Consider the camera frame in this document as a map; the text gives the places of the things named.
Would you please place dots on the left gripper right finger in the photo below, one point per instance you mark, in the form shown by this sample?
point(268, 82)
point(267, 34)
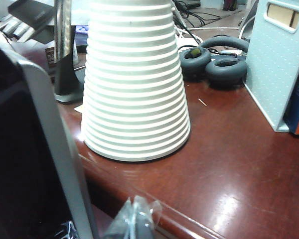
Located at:
point(137, 219)

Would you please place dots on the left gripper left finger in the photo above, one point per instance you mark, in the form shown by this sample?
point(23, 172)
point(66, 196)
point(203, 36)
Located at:
point(66, 231)

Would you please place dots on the white ribbed thermos jug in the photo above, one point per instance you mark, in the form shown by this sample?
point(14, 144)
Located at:
point(134, 99)

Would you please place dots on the wooden toothpick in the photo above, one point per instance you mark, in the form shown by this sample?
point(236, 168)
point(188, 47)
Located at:
point(202, 102)

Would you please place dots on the small brown box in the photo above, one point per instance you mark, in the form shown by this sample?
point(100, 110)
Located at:
point(51, 57)

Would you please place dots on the chrome monitor stand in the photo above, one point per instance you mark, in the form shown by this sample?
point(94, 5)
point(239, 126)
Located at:
point(64, 37)

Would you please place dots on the light blue desk organizer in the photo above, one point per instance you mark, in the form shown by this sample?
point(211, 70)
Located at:
point(271, 74)

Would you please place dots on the black device box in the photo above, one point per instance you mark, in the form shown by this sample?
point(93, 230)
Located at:
point(35, 15)

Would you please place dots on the silver flat monitor stand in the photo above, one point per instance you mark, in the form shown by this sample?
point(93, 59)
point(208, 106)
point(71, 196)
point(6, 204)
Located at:
point(249, 27)

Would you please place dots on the black screen silver frame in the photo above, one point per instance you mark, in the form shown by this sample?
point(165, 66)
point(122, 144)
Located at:
point(15, 149)

